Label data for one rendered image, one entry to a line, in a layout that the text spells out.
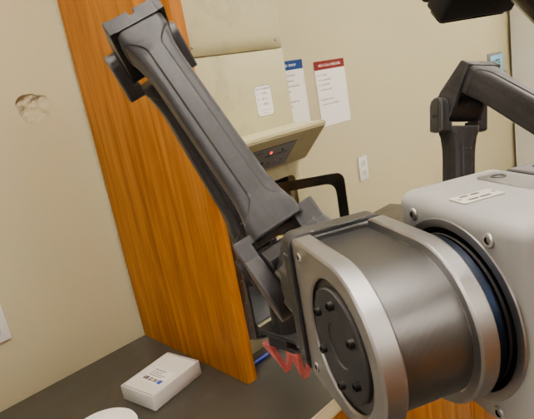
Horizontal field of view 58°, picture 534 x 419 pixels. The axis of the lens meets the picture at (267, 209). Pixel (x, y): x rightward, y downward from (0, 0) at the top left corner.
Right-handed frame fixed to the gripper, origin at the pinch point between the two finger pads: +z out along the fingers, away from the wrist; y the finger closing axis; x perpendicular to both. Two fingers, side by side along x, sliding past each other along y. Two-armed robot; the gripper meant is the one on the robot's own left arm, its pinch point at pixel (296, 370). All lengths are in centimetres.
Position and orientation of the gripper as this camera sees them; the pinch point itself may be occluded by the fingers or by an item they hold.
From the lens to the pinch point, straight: 97.1
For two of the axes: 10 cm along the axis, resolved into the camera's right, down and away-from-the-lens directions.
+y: -7.0, -0.5, 7.1
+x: -6.9, 2.9, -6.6
